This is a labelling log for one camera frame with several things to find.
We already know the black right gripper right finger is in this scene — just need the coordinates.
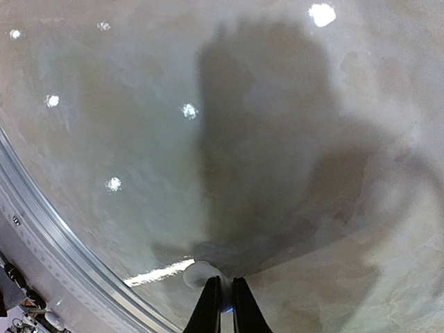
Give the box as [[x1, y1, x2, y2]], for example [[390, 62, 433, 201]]
[[231, 277, 272, 333]]

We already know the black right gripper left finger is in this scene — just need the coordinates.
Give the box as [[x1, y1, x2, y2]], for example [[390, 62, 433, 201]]
[[183, 276, 222, 333]]

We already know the aluminium table front rail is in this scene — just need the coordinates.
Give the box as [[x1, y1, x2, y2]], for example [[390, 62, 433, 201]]
[[1, 133, 181, 332]]

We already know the white earbud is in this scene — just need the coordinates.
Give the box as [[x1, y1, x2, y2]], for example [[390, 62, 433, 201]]
[[183, 261, 230, 289]]

